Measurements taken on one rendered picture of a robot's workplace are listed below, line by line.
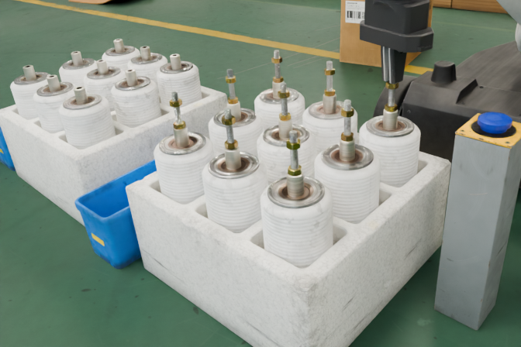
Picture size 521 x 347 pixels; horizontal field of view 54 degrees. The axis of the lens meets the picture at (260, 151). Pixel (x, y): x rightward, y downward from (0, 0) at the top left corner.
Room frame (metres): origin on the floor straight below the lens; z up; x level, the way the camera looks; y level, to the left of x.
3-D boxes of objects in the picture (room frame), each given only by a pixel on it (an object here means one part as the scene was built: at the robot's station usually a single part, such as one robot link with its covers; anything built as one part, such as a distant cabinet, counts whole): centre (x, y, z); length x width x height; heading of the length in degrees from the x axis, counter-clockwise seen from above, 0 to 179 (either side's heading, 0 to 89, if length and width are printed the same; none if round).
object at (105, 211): (0.86, 0.21, 0.06); 0.30 x 0.11 x 0.12; 135
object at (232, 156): (0.65, 0.04, 0.26); 0.02 x 0.02 x 0.03
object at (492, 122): (0.58, -0.30, 0.32); 0.04 x 0.04 x 0.02
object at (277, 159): (0.73, -0.04, 0.16); 0.10 x 0.10 x 0.18
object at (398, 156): (0.73, -0.21, 0.16); 0.10 x 0.10 x 0.18
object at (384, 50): (0.74, -0.20, 0.36); 0.03 x 0.02 x 0.06; 121
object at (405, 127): (0.73, -0.21, 0.25); 0.08 x 0.08 x 0.01
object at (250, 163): (0.65, 0.04, 0.25); 0.08 x 0.08 x 0.01
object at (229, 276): (0.73, -0.04, 0.09); 0.39 x 0.39 x 0.18; 45
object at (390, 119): (0.73, -0.21, 0.26); 0.02 x 0.02 x 0.03
